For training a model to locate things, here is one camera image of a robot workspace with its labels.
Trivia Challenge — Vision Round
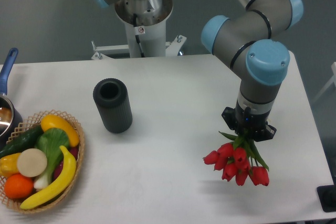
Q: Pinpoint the yellow banana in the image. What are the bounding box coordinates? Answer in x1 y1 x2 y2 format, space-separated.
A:
20 145 77 210

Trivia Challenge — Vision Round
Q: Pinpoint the purple eggplant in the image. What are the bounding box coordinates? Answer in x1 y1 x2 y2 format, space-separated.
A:
53 146 79 181

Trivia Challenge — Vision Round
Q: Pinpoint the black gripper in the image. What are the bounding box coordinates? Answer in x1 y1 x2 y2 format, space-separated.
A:
222 102 277 141

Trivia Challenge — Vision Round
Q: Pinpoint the beige round disc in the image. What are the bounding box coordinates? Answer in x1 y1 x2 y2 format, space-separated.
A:
17 148 47 177

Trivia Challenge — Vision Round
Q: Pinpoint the blue handled saucepan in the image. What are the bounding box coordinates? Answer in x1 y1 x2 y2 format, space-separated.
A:
1 48 23 149

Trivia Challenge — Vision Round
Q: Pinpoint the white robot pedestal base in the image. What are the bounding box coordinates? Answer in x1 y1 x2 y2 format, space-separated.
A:
92 0 187 60

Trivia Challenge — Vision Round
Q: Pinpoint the orange fruit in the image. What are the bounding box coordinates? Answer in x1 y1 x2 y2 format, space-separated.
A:
4 174 34 199

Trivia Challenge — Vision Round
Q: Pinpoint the black device at edge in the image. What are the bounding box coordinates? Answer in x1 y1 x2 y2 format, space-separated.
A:
317 185 335 212

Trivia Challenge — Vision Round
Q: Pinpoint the red tulip bouquet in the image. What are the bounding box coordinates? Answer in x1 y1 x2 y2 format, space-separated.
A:
203 132 270 186

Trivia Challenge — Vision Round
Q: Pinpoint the woven wicker basket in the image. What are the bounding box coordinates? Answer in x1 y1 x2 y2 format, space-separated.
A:
1 110 85 214

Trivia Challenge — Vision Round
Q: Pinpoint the yellow bell pepper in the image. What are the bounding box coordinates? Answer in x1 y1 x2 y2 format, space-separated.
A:
1 153 21 178

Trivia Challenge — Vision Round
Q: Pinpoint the green cucumber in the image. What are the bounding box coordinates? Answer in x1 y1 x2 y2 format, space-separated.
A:
1 125 44 158

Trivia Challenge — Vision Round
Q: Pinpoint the dark grey ribbed vase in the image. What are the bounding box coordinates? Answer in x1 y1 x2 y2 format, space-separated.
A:
93 78 133 133

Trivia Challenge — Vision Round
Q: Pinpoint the green bok choy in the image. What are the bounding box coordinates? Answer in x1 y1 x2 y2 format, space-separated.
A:
34 128 70 191

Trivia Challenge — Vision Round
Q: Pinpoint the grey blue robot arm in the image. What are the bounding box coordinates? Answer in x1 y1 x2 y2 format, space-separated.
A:
201 0 304 142

